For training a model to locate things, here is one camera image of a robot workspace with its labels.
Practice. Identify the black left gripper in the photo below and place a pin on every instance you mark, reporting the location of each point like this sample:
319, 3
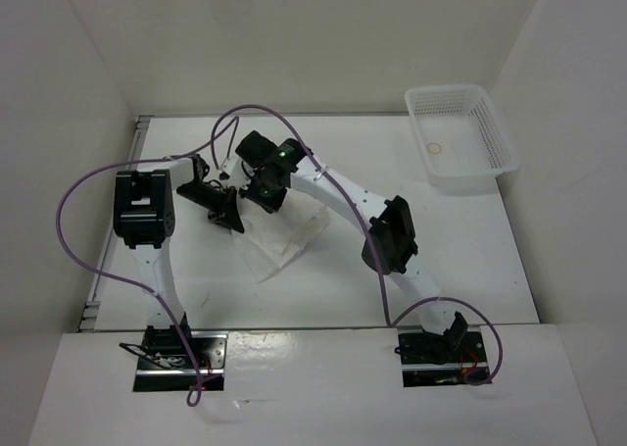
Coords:
227, 210

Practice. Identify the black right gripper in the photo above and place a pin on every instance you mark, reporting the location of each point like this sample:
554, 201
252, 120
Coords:
269, 205

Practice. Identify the white pleated skirt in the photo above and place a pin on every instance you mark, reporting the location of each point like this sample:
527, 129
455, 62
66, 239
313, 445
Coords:
270, 242

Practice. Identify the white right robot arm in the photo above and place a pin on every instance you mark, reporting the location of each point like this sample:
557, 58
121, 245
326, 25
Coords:
386, 224

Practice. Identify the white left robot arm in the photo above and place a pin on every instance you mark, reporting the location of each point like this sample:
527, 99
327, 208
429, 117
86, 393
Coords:
144, 219

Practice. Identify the orange rubber band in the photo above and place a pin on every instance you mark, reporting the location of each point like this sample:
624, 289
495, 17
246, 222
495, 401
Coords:
434, 148

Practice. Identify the white plastic basket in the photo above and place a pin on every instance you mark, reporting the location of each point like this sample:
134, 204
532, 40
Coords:
477, 145

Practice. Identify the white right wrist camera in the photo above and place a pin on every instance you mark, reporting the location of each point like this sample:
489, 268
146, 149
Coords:
231, 173

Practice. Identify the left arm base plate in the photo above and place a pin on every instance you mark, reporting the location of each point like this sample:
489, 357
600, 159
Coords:
158, 370

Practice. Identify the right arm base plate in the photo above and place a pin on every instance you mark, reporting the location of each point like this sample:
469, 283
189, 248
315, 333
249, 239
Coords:
424, 364

